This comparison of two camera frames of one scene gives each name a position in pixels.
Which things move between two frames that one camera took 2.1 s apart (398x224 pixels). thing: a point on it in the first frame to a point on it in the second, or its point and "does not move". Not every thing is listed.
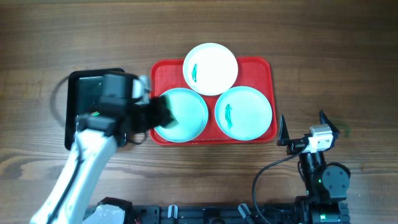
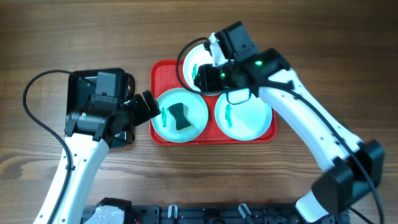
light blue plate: [243, 113] does not move
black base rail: [308, 209] does not move
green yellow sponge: [160, 113] to [182, 121]
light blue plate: [190, 110] does not move
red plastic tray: [257, 73] does not move
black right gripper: [294, 145] to [205, 79]
